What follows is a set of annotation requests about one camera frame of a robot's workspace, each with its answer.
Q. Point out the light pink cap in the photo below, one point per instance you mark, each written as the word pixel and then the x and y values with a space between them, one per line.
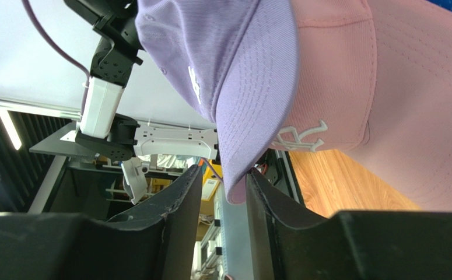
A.
pixel 376 83

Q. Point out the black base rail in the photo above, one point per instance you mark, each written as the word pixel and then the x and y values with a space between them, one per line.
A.
pixel 277 167

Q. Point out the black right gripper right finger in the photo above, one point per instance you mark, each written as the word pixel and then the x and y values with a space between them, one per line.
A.
pixel 289 241

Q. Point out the lavender cap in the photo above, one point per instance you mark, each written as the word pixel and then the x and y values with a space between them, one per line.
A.
pixel 234 62

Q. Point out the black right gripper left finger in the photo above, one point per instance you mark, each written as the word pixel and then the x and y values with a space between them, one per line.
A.
pixel 152 240

